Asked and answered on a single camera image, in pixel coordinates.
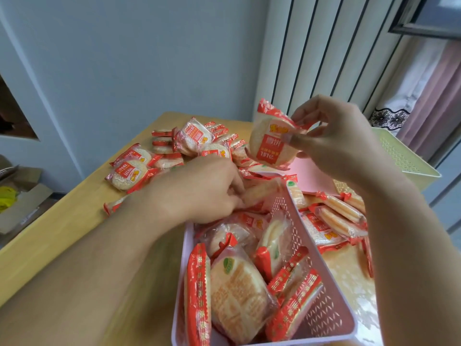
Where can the light green plastic basket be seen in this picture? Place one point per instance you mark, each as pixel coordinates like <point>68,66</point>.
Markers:
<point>407,158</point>

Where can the pink flat panel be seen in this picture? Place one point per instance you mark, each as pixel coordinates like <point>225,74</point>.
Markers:
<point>309,176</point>

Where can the person's left hand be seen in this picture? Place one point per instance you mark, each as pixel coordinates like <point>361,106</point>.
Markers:
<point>194,190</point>

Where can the person's right thumb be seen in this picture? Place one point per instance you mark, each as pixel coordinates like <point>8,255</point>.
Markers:
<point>304,137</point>

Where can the round rice cracker packet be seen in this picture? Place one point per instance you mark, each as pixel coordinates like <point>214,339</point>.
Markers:
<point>268,140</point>

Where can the pink curtain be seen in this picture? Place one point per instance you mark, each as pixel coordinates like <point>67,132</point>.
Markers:
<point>439,104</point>

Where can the person's right forearm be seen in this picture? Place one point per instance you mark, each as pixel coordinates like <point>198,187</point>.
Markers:
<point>414,255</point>

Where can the open cardboard box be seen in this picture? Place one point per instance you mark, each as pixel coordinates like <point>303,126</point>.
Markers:
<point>25,208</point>

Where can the white lace curtain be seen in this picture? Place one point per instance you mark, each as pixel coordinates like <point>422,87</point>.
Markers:
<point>399,100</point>

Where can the person's left forearm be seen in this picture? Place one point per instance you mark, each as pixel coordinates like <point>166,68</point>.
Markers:
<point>93,270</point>

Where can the pink plastic basket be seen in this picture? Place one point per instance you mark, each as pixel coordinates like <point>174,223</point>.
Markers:
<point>324,313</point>

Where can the person's left fingers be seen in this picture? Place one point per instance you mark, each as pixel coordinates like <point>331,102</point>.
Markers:
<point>236,190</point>

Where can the pile of red snack packets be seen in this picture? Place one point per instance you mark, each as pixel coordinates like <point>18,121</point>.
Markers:
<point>169,154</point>
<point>335,216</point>
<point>241,284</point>

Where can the white ribbed radiator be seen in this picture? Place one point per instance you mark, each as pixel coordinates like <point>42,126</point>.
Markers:
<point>324,50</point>

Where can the person's right hand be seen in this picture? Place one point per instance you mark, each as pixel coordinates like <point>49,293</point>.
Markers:
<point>342,140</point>

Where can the yellow bag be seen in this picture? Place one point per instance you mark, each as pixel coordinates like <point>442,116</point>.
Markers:
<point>7,198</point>

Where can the dark window frame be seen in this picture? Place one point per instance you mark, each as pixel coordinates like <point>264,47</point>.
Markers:
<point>428,17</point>

